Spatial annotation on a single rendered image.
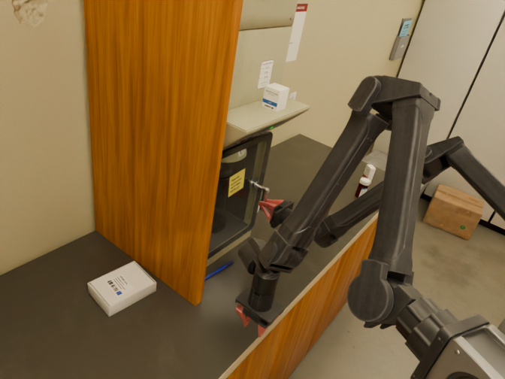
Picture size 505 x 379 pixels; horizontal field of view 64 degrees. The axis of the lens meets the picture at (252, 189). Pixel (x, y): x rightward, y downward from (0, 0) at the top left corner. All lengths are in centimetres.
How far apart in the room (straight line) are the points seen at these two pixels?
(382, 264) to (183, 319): 72
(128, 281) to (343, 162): 77
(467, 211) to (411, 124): 313
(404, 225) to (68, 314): 94
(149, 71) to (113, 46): 14
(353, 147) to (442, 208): 309
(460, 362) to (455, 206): 327
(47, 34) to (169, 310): 82
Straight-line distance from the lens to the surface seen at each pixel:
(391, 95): 79
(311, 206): 84
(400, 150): 75
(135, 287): 128
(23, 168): 133
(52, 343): 124
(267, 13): 113
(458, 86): 397
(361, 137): 82
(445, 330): 63
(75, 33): 128
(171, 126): 104
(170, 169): 110
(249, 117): 107
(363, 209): 124
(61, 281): 138
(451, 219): 392
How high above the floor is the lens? 190
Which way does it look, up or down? 31 degrees down
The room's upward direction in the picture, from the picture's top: 11 degrees clockwise
